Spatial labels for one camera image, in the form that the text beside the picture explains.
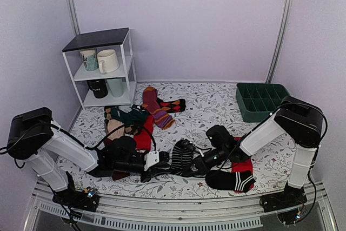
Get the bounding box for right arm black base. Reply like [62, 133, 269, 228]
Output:
[259, 185, 307, 225]

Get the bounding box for beige maroon striped sock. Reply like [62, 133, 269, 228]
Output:
[104, 119, 130, 181]

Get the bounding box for black sock white stripes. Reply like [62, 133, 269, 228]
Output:
[205, 170, 255, 193]

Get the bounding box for dark teal sock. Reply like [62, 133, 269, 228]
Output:
[110, 104, 149, 127]

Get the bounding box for black mug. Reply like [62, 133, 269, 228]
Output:
[87, 79, 108, 99]

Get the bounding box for black white striped sock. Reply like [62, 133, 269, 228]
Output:
[170, 139, 194, 176]

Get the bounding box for green divided organizer tray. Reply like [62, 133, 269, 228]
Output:
[236, 83, 290, 123]

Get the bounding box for black orange argyle sock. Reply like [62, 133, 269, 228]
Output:
[156, 98, 186, 113]

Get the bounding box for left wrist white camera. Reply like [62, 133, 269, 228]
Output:
[144, 151, 159, 171]

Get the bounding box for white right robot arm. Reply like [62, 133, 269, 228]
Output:
[187, 96, 328, 207]

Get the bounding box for long red sock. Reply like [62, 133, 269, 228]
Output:
[134, 115, 154, 151]

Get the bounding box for pale green mug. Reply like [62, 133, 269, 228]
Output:
[107, 78, 124, 98]

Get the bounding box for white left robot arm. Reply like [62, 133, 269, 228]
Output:
[3, 107, 170, 206]

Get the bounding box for teal patterned mug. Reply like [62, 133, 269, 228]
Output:
[79, 49, 98, 71]

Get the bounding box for right metal corner post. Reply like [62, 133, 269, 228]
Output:
[265, 0, 293, 84]

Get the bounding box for white shelf black top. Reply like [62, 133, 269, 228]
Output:
[62, 28, 137, 109]

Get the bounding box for aluminium front rail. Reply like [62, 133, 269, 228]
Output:
[23, 179, 338, 231]

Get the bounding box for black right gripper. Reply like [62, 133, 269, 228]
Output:
[185, 146, 229, 175]

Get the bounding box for floral white table mat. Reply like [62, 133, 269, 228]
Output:
[57, 83, 295, 200]

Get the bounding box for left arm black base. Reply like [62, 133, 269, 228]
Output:
[52, 171, 99, 212]

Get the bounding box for cream ceramic mug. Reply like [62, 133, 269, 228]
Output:
[97, 49, 119, 74]

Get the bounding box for maroon purple striped sock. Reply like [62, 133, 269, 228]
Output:
[142, 86, 175, 129]

